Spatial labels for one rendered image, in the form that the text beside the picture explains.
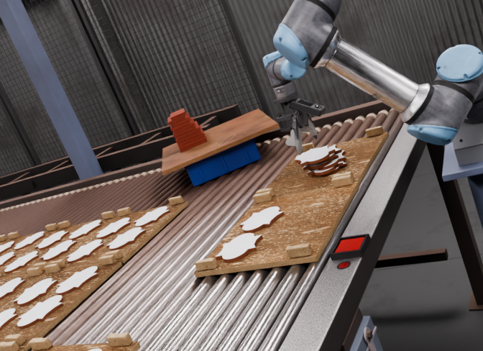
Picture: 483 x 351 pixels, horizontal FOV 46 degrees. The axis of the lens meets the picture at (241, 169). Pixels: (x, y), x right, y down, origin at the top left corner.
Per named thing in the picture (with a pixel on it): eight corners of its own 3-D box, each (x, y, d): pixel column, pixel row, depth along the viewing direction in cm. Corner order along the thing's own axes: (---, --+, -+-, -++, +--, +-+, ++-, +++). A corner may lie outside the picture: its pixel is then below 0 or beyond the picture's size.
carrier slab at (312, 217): (359, 185, 164) (358, 180, 164) (318, 262, 131) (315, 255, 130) (256, 206, 182) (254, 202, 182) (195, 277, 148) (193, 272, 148)
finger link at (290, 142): (288, 157, 200) (288, 131, 202) (303, 154, 197) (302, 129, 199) (283, 155, 198) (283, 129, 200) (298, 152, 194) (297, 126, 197)
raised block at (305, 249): (313, 252, 132) (309, 242, 132) (310, 256, 131) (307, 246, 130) (290, 255, 135) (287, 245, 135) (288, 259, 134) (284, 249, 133)
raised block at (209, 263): (219, 265, 146) (215, 256, 145) (215, 269, 144) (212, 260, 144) (200, 268, 149) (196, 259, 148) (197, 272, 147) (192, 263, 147)
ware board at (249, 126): (259, 111, 277) (258, 108, 276) (279, 127, 228) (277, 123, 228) (164, 152, 275) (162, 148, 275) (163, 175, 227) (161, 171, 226)
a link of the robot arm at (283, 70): (299, 41, 181) (284, 43, 191) (281, 71, 180) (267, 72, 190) (317, 55, 184) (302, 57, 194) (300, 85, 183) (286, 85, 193)
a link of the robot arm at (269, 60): (267, 57, 189) (257, 58, 197) (278, 88, 192) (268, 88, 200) (287, 48, 191) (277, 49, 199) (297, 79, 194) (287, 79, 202)
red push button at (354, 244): (366, 242, 132) (365, 236, 131) (360, 255, 127) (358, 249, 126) (343, 244, 135) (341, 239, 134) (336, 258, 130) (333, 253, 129)
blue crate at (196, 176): (251, 144, 263) (244, 125, 261) (263, 158, 233) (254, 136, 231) (190, 171, 262) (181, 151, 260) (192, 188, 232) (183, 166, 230)
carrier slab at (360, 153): (389, 135, 198) (387, 131, 198) (358, 185, 165) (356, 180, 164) (300, 156, 217) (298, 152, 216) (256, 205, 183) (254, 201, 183)
